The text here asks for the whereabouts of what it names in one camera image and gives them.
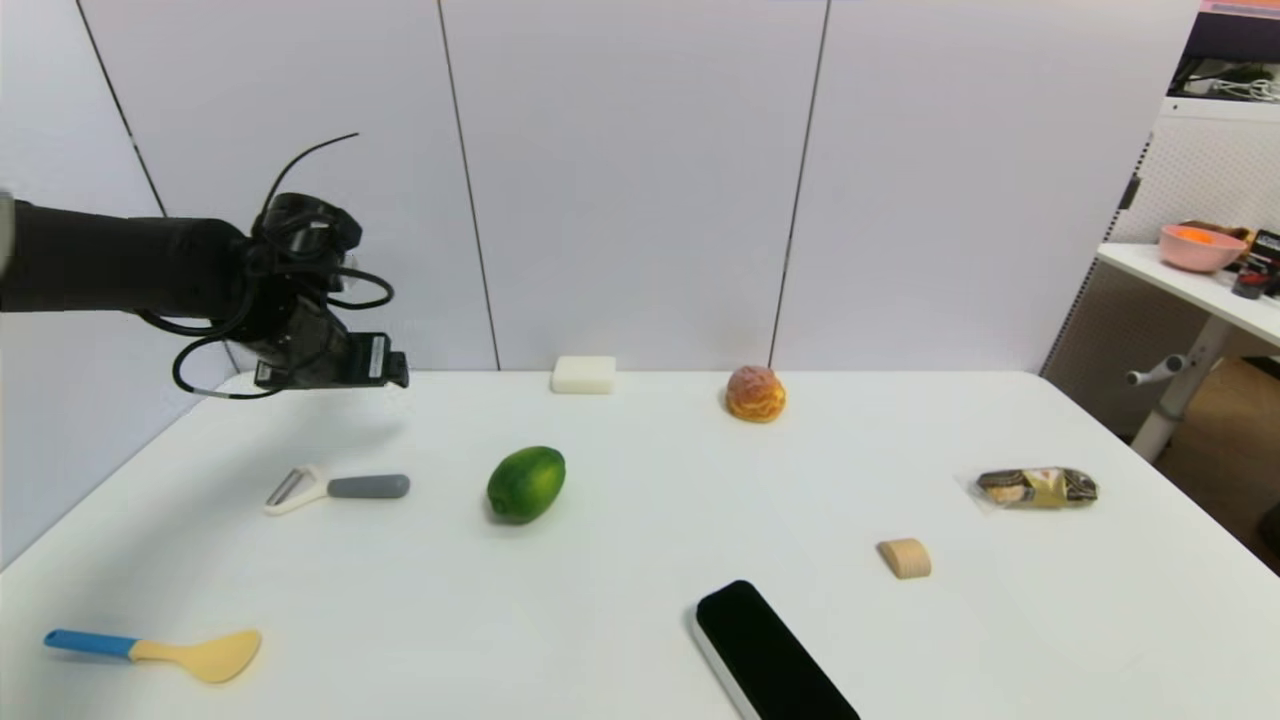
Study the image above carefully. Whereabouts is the white peeler grey handle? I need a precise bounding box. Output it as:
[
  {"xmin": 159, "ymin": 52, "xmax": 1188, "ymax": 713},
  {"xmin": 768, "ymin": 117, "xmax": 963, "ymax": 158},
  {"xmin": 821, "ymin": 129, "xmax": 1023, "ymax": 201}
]
[{"xmin": 264, "ymin": 466, "xmax": 412, "ymax": 517}]

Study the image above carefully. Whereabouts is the green lime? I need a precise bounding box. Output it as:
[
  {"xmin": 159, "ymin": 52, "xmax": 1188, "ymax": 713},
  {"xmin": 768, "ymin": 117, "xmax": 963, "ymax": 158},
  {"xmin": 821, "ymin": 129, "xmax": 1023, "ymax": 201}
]
[{"xmin": 486, "ymin": 446, "xmax": 567, "ymax": 524}]

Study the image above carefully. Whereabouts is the white soap bar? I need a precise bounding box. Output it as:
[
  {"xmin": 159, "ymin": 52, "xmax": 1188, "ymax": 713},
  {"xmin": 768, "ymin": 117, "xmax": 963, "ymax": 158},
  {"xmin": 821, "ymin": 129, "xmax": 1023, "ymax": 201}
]
[{"xmin": 551, "ymin": 356, "xmax": 617, "ymax": 395}]

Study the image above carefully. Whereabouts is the golden cream puff bread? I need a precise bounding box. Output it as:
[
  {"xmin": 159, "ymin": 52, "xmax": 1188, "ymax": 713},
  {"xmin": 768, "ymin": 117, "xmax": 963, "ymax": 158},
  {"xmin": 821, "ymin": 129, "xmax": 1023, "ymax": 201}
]
[{"xmin": 725, "ymin": 365, "xmax": 787, "ymax": 424}]

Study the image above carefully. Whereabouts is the black rectangular device white edge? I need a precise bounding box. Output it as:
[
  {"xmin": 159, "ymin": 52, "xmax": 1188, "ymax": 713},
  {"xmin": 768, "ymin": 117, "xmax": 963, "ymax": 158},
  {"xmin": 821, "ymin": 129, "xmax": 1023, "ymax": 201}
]
[{"xmin": 690, "ymin": 579, "xmax": 861, "ymax": 720}]

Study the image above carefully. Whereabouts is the small beige wooden block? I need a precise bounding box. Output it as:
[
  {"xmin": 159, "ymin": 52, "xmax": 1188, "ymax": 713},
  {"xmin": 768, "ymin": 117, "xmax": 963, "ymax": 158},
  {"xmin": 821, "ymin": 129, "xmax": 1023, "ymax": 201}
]
[{"xmin": 877, "ymin": 538, "xmax": 932, "ymax": 580}]

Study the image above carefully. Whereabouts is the black gold snack packet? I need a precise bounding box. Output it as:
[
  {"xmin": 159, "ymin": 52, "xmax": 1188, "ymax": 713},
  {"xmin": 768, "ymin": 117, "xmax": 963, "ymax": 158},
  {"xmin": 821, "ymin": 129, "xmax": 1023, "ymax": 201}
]
[{"xmin": 970, "ymin": 466, "xmax": 1099, "ymax": 513}]

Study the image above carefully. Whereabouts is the white side table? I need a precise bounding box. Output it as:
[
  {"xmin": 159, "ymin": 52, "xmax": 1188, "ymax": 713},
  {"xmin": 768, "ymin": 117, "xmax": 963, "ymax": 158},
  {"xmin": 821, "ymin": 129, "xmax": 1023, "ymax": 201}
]
[{"xmin": 1095, "ymin": 243, "xmax": 1280, "ymax": 466}]

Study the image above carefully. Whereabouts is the pink bowl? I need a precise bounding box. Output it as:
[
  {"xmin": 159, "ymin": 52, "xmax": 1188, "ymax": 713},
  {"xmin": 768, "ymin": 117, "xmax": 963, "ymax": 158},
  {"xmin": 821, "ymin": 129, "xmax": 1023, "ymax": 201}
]
[{"xmin": 1158, "ymin": 224, "xmax": 1247, "ymax": 274}]

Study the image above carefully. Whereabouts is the white pegboard panel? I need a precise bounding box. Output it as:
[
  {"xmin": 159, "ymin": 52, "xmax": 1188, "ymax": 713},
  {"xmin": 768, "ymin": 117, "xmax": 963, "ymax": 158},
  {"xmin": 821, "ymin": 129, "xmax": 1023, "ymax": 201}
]
[{"xmin": 1038, "ymin": 97, "xmax": 1280, "ymax": 441}]

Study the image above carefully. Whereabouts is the black printed package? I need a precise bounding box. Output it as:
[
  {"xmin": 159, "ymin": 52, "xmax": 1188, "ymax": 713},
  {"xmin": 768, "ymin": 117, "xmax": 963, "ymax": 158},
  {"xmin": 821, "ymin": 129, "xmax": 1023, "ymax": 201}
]
[{"xmin": 1246, "ymin": 230, "xmax": 1280, "ymax": 297}]

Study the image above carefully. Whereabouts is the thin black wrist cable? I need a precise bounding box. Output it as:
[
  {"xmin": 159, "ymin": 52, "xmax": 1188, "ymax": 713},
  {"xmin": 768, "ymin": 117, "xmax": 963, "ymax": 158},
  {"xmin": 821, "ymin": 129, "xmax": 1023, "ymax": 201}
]
[{"xmin": 138, "ymin": 132, "xmax": 396, "ymax": 401}]

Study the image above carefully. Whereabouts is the yellow spoon blue handle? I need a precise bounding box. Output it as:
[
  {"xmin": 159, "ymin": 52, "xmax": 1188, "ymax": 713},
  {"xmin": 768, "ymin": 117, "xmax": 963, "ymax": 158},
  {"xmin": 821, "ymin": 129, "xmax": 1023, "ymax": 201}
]
[{"xmin": 43, "ymin": 628, "xmax": 263, "ymax": 685}]

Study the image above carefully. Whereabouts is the white cable bundle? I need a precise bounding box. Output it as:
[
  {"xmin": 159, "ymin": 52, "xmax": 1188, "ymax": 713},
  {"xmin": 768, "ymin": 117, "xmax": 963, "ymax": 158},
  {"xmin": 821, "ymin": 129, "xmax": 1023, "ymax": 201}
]
[{"xmin": 1198, "ymin": 78, "xmax": 1280, "ymax": 106}]

